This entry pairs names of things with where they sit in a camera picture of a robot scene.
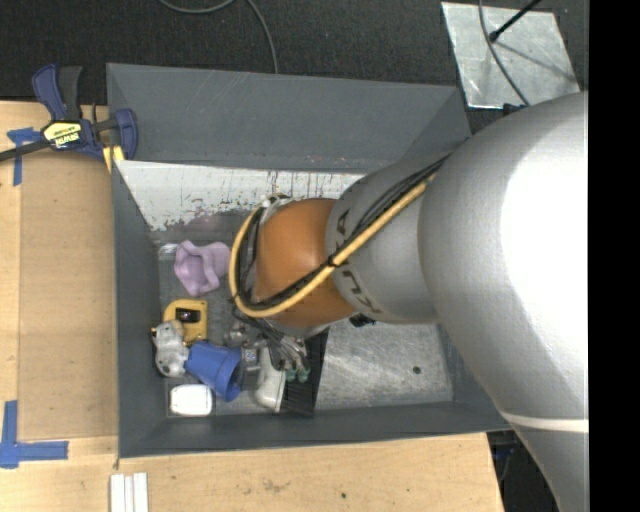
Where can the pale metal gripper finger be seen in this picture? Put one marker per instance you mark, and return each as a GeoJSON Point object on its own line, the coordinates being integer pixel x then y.
{"type": "Point", "coordinates": [250, 355]}
{"type": "Point", "coordinates": [251, 378]}

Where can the blue plastic cup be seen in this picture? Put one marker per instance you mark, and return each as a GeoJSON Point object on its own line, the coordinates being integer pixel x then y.
{"type": "Point", "coordinates": [212, 367]}

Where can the black ribbed flat block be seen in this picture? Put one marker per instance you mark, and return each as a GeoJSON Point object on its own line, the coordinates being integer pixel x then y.
{"type": "Point", "coordinates": [305, 395]}

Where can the yellow and black box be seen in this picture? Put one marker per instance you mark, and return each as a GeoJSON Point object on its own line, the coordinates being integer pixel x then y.
{"type": "Point", "coordinates": [186, 315]}

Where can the white small box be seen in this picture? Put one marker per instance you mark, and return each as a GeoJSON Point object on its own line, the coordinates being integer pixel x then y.
{"type": "Point", "coordinates": [191, 400]}

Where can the grey and white toy animal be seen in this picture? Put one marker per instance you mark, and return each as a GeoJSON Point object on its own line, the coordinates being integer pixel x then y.
{"type": "Point", "coordinates": [169, 350]}

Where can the purple cloth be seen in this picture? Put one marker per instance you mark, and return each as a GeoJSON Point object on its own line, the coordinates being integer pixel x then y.
{"type": "Point", "coordinates": [197, 267]}

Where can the pale wood flat board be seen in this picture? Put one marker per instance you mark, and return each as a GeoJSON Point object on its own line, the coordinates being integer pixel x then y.
{"type": "Point", "coordinates": [65, 300]}

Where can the grey metal bin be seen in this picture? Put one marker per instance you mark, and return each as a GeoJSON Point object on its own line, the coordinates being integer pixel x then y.
{"type": "Point", "coordinates": [210, 120]}

